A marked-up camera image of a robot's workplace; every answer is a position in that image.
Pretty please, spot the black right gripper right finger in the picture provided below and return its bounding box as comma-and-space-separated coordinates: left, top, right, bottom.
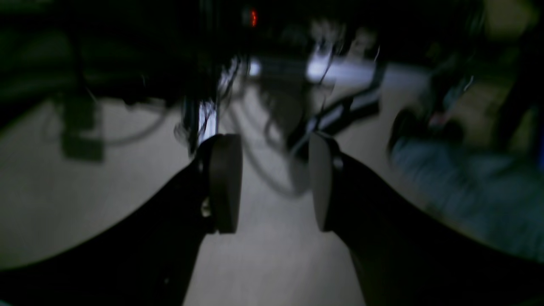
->
309, 133, 543, 306

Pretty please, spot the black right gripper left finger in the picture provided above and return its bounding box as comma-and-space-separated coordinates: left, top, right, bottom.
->
1, 134, 243, 306

